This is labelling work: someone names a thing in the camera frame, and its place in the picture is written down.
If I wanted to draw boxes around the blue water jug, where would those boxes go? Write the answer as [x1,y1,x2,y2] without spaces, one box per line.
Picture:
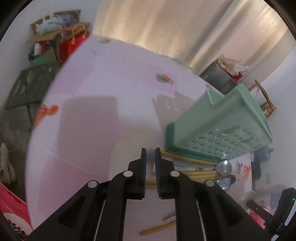
[253,146,274,163]

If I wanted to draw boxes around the grey cabinet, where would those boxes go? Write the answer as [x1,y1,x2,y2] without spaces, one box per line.
[200,62,237,94]

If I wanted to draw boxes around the metal spoon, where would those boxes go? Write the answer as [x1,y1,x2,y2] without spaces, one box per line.
[215,160,232,176]
[216,175,236,191]

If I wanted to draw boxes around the green plastic utensil holder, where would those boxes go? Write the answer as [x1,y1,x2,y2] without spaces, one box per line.
[165,84,273,163]

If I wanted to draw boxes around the cardboard box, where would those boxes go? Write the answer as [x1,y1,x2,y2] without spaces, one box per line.
[27,9,90,43]

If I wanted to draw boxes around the wooden chair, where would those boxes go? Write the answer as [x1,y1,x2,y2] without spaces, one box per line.
[248,80,276,118]

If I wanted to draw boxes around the cream curtain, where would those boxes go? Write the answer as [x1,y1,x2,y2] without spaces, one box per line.
[93,0,287,74]

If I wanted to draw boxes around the green folding stool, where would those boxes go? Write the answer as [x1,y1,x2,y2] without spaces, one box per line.
[4,61,61,131]

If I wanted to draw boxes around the red shopping bag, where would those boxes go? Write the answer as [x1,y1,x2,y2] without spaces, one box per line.
[59,31,89,64]

